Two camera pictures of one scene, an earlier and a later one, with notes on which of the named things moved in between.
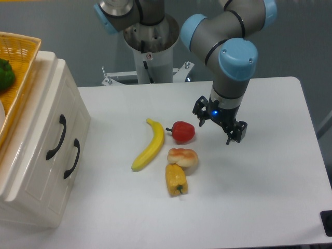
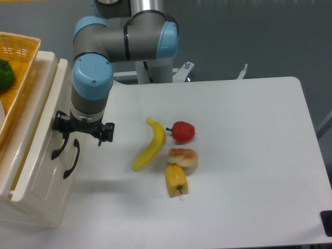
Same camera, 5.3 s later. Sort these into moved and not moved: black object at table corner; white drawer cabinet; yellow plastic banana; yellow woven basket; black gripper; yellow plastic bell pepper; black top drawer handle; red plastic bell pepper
Moved: black gripper; black top drawer handle
Not moved: yellow plastic bell pepper; black object at table corner; yellow plastic banana; white drawer cabinet; yellow woven basket; red plastic bell pepper
